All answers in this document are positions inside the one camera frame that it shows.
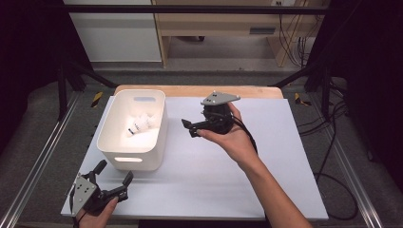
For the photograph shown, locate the wooden table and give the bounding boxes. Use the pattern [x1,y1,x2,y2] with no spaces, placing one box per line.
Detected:
[113,84,284,100]

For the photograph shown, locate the black looped floor cable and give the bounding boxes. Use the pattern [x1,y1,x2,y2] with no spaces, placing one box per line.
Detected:
[313,120,359,221]

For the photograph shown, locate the white cabinet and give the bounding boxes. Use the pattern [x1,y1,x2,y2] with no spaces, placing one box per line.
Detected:
[62,0,163,63]

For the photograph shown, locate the black curtain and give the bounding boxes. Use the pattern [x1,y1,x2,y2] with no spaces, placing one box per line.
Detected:
[307,0,403,193]
[0,0,93,155]

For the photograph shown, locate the black metal post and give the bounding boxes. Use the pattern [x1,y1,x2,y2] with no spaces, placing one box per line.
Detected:
[57,63,68,122]
[320,66,333,121]

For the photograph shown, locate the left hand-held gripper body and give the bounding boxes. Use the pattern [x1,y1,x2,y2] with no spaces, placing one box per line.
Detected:
[69,172,129,217]

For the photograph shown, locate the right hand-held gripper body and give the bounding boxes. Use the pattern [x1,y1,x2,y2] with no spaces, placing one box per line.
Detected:
[200,90,241,136]

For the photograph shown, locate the white plastic storage bin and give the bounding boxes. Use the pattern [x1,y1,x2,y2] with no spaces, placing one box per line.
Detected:
[96,88,169,173]

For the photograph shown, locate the person's left hand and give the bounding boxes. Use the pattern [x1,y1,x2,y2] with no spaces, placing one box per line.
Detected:
[75,196,120,228]

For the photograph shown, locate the aluminium floor rail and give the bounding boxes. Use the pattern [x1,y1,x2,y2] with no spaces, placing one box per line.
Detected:
[307,93,385,228]
[0,91,82,228]

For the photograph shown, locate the person's right hand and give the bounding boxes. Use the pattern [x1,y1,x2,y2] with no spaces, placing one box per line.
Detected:
[196,103,262,169]

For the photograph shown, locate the light wooden desk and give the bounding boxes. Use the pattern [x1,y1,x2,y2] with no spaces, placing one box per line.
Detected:
[151,0,332,68]

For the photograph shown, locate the yellow black tape marker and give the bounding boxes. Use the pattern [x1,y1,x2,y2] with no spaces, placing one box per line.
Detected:
[90,91,105,108]
[294,92,312,107]

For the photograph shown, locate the black metal crossbar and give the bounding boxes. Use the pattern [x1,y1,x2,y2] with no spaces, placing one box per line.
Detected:
[61,4,336,15]

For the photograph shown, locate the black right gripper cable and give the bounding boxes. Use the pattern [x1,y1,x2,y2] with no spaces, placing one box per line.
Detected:
[231,115,259,156]

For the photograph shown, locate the black floor cables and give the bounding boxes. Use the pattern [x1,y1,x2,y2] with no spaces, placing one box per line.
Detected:
[297,100,350,138]

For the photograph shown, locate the black metal brace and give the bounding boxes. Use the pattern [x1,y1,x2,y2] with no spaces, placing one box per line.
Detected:
[270,62,321,88]
[67,60,119,89]

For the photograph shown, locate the black hanging desk cables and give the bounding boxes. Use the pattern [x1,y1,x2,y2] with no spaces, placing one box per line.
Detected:
[277,12,311,68]

